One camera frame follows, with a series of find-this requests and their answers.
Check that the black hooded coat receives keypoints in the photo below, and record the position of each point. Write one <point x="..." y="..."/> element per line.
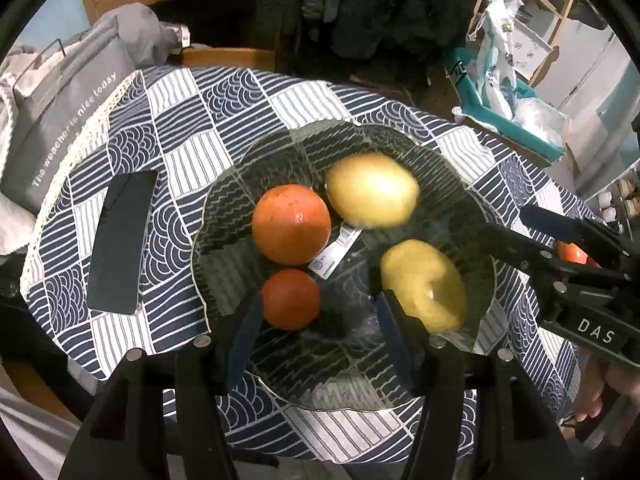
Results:
<point x="400" y="5"/>

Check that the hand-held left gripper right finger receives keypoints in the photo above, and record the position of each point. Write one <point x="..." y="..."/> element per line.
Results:
<point x="395" y="340"/>

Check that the white label sticker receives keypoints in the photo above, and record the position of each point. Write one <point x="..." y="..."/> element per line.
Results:
<point x="332" y="255"/>

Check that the small orange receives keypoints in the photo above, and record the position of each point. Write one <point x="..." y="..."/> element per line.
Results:
<point x="290" y="300"/>

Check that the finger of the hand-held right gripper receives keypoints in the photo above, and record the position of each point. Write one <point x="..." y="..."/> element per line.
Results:
<point x="510" y="247"/>
<point x="550" y="220"/>

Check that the teal box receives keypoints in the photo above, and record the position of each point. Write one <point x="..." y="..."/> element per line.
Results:
<point x="492" y="121"/>

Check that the yellow lemon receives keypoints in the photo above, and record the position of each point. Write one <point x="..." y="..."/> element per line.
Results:
<point x="372" y="190"/>

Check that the grey crumpled clothing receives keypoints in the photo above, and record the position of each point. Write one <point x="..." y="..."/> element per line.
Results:
<point x="135" y="30"/>

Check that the grey fabric storage bag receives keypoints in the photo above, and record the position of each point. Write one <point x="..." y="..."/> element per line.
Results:
<point x="65" y="110"/>

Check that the wooden shelf rack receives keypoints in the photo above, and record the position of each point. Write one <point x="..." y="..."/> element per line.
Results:
<point x="557" y="25"/>

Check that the scalloped glass plate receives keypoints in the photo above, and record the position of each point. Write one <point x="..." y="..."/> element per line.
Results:
<point x="280" y="160"/>

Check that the blue white patterned tablecloth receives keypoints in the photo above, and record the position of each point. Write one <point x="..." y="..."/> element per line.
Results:
<point x="200" y="110"/>

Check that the white rice bag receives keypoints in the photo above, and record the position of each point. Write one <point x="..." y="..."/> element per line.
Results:
<point x="497" y="60"/>

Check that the large orange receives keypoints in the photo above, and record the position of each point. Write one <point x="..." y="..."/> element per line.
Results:
<point x="290" y="225"/>
<point x="572" y="255"/>

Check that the person's right hand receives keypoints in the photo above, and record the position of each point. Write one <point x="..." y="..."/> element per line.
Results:
<point x="590" y="390"/>

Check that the wooden drawer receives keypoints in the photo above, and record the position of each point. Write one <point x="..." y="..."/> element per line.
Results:
<point x="225" y="57"/>

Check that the clear plastic bag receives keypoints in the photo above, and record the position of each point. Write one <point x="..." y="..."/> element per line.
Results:
<point x="542" y="120"/>

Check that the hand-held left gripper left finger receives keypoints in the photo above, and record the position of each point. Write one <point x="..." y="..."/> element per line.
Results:
<point x="245" y="340"/>

